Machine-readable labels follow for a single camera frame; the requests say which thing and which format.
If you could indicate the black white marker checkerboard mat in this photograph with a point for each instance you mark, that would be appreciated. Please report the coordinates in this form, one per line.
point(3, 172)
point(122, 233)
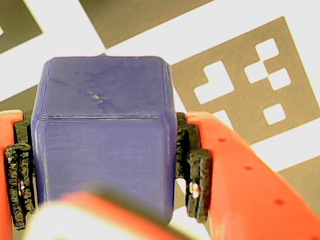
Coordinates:
point(150, 25)

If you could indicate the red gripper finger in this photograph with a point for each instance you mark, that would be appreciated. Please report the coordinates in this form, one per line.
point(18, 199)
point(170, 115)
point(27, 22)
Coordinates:
point(250, 195)
point(10, 130)

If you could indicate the blue cube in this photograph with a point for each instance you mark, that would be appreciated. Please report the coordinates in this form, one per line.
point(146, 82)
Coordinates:
point(105, 125)

